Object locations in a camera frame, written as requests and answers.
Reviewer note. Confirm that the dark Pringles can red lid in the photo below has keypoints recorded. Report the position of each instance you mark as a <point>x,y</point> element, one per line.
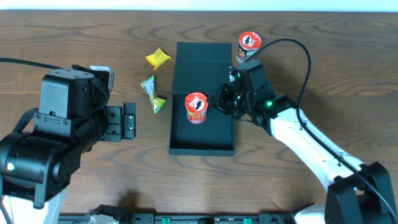
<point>249,43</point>

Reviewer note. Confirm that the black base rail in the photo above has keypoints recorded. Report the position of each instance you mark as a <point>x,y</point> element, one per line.
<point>108,214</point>

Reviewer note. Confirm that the green yellow snack packet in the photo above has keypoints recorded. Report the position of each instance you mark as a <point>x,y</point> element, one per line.
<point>149,87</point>

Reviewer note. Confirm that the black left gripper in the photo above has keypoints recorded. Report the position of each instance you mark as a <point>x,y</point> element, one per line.
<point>115,124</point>

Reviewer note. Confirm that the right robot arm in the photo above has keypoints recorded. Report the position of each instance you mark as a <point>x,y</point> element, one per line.
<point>355,192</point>

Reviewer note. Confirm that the small yellow snack packet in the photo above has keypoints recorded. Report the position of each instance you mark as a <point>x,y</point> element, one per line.
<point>158,58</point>

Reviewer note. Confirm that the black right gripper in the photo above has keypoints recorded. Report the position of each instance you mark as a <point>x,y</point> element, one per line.
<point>226,101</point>

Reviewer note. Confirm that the black open gift box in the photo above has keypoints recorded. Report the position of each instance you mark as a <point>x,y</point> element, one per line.
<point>197,129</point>

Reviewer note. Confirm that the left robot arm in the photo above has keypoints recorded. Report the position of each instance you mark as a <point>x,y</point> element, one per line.
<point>36,167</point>

